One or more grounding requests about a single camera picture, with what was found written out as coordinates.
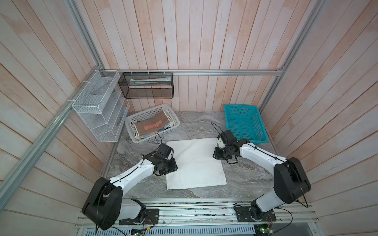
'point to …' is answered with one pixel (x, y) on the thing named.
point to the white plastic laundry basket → (174, 122)
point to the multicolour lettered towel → (152, 124)
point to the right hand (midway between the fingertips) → (214, 155)
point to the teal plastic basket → (245, 122)
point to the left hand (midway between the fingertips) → (175, 170)
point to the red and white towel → (151, 124)
